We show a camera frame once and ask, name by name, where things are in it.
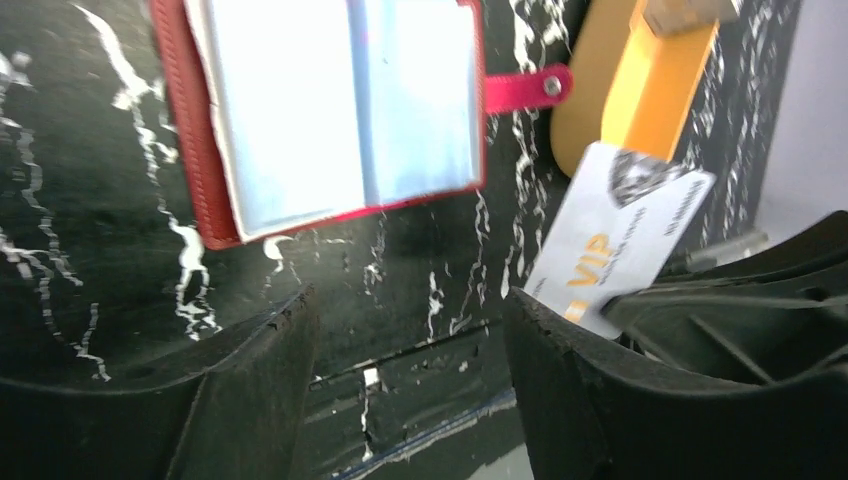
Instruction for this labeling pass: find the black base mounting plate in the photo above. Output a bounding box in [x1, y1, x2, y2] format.
[289, 323, 521, 479]

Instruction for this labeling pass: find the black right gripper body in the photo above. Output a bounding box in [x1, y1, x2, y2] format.
[602, 211, 847, 385]

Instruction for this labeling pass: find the silver credit card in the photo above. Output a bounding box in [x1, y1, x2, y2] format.
[524, 142, 715, 339]

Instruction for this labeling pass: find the red leather card holder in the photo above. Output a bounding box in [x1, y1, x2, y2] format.
[150, 1, 573, 250]

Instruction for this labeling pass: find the orange oval tray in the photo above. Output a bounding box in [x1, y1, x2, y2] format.
[550, 0, 719, 176]

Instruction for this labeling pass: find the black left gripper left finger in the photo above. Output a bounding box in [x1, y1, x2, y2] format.
[1, 286, 320, 479]

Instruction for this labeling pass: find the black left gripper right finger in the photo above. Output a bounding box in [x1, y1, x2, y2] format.
[504, 289, 847, 479]

